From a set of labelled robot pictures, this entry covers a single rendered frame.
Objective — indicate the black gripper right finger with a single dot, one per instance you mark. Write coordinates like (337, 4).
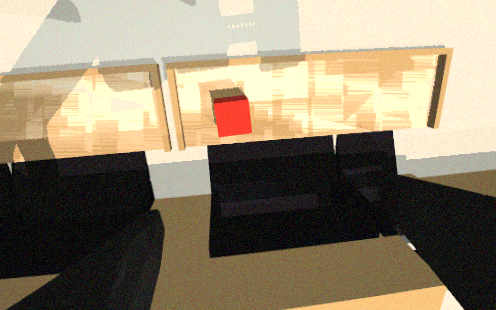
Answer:
(453, 229)

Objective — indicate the red cube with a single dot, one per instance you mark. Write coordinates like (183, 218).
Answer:
(232, 115)

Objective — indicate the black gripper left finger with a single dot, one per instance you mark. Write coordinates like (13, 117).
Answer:
(120, 274)

